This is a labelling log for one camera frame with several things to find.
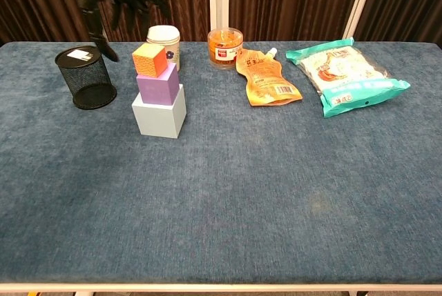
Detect orange yellow cube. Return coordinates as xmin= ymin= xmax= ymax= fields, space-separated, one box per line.
xmin=131 ymin=43 xmax=169 ymax=79

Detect purple cube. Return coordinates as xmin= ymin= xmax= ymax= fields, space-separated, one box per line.
xmin=136 ymin=62 xmax=180 ymax=106

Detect white paper cup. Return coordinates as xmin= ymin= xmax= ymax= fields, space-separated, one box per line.
xmin=146 ymin=25 xmax=182 ymax=71

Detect black mesh pen holder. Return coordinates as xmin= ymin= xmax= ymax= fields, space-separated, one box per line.
xmin=55 ymin=46 xmax=117 ymax=110

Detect clear jar orange contents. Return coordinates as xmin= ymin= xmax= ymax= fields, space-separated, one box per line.
xmin=207 ymin=28 xmax=244 ymax=70

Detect light blue cube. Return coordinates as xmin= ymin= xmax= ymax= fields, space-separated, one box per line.
xmin=131 ymin=83 xmax=188 ymax=139

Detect orange spout pouch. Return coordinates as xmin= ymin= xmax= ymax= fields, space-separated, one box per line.
xmin=236 ymin=47 xmax=304 ymax=108

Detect blue table cover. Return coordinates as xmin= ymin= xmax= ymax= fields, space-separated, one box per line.
xmin=0 ymin=41 xmax=442 ymax=285

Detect teal noodle packet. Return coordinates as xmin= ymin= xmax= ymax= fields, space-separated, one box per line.
xmin=285 ymin=36 xmax=411 ymax=119

